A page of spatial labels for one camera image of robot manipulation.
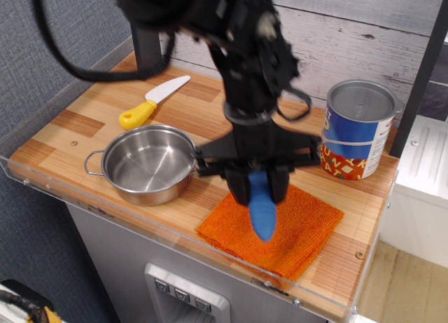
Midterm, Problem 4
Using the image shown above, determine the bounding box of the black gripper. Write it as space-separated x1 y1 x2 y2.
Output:
195 105 321 205

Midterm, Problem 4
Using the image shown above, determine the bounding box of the blue handled metal fork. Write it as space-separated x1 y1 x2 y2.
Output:
248 172 277 242

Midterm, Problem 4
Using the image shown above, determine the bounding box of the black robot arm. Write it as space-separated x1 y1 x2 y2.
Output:
116 0 320 205

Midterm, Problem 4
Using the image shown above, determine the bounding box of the stainless steel pot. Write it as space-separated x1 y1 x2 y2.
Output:
84 125 196 206

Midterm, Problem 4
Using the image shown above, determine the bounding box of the orange knitted cloth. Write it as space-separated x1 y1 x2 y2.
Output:
196 185 344 282

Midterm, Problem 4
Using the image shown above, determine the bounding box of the blue soup can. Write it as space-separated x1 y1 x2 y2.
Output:
320 79 404 180

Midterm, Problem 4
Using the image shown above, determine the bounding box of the grey toy fridge cabinet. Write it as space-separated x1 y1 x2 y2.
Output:
68 205 324 322

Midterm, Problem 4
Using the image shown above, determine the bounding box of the white ridged side object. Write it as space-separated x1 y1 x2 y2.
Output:
379 116 447 267

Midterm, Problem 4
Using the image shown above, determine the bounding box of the clear acrylic table guard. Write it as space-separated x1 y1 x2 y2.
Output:
1 34 398 322

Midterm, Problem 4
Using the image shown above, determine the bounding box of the yellow black object bottom left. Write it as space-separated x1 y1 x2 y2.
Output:
1 280 64 322

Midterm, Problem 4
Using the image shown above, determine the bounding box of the yellow handled white toy knife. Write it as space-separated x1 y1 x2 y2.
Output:
118 75 191 130

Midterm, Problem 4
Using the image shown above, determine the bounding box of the black braided cable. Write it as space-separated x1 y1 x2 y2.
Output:
29 0 176 83

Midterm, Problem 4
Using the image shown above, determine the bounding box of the black left vertical post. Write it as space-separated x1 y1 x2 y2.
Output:
131 25 164 78

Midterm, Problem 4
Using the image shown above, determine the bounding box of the black vertical post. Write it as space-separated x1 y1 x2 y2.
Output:
131 25 164 78
389 0 447 158

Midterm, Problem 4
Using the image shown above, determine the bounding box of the black right vertical post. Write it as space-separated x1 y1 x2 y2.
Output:
389 0 447 158

